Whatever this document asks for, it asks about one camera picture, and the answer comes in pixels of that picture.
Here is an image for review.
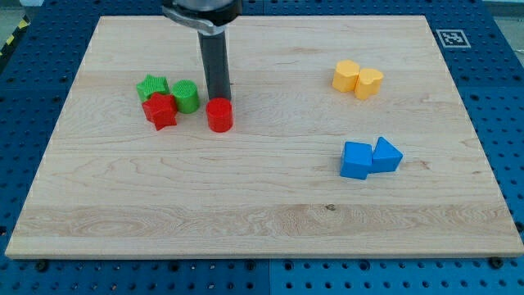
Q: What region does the white fiducial marker tag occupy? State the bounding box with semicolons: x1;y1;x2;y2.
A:
436;29;471;48

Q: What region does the blue triangular prism block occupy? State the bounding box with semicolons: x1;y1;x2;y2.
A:
369;137;404;173

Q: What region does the red star block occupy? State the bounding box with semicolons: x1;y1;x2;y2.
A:
142;92;178;130

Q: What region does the light wooden board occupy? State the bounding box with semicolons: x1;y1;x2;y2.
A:
6;16;523;260

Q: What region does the green star block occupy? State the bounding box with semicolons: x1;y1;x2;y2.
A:
136;74;169;102

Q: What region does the green cylinder block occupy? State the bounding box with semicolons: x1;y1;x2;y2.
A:
171;79;200;114

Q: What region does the yellow flower-shaped block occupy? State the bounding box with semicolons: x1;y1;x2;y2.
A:
332;60;360;93

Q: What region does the yellow heart-shaped block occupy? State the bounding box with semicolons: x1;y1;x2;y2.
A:
354;68;384;100

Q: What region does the blue cube block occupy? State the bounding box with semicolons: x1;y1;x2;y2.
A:
340;142;373;180

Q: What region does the robot arm with grey rod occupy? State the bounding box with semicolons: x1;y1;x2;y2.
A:
161;0;242;100

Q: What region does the red cylinder block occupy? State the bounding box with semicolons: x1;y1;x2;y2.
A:
206;98;233;133

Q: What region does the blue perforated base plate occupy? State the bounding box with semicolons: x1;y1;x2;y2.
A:
1;1;523;294

